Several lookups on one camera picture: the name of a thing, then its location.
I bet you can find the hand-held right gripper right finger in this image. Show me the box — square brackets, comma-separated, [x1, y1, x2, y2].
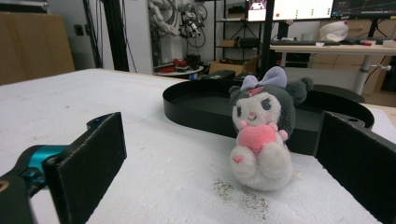
[315, 111, 396, 224]

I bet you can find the round white side table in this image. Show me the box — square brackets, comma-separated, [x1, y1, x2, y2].
[153, 64, 205, 78]

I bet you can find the black keyboard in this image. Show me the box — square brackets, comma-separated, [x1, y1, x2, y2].
[270, 38, 342, 47]

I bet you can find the brown cardboard panel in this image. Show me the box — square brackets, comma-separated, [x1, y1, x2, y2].
[0, 11, 77, 86]

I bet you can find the black metal shelf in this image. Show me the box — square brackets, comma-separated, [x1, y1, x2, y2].
[213, 0, 264, 62]

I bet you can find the black metal post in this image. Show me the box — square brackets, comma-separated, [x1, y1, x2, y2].
[259, 0, 276, 80]

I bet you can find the cardboard box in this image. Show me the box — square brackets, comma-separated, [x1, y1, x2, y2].
[207, 55, 262, 77]

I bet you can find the dark computer monitor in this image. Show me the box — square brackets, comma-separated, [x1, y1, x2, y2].
[331, 0, 396, 19]

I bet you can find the white desk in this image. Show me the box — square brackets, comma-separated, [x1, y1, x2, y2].
[269, 43, 396, 95]

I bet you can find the grey and white plush toy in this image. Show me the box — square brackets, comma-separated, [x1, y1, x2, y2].
[228, 65, 315, 192]

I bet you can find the black metal stand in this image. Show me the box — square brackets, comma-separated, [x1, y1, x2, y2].
[100, 0, 131, 73]

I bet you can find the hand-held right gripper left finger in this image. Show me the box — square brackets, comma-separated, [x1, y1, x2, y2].
[0, 111, 128, 224]

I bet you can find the white cap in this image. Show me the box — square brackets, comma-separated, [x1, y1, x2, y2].
[318, 20, 349, 43]

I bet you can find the black round tray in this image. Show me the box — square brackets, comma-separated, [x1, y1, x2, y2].
[162, 77, 375, 157]

